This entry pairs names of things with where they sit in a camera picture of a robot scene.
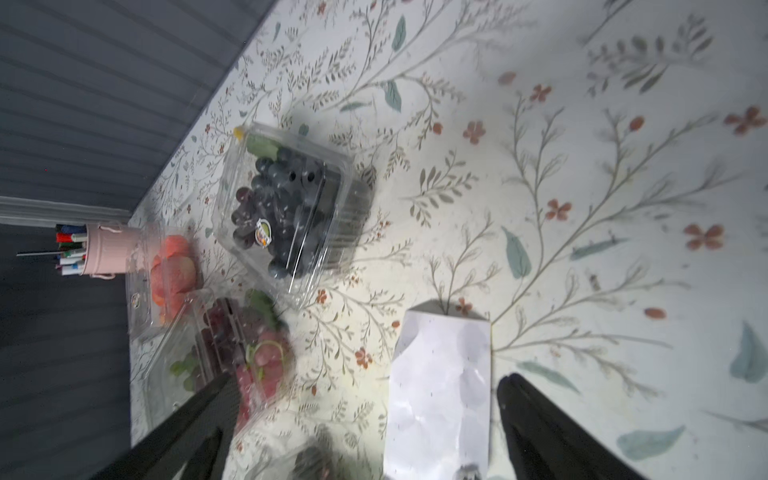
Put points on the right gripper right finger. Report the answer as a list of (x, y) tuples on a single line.
[(543, 442)]

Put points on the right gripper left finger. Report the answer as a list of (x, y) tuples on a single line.
[(193, 443)]

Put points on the white sticker sheet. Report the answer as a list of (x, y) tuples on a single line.
[(438, 422)]

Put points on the clear box red fruit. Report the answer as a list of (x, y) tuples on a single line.
[(162, 269)]

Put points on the clear box green black grapes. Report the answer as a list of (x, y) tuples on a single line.
[(309, 457)]

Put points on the clear box mixed grapes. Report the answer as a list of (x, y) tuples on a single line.
[(212, 335)]

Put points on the pink pen cup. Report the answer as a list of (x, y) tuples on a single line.
[(95, 250)]

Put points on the round sticker on blueberries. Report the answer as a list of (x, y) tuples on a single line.
[(263, 233)]

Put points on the clear box blueberries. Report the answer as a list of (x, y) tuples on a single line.
[(315, 201)]

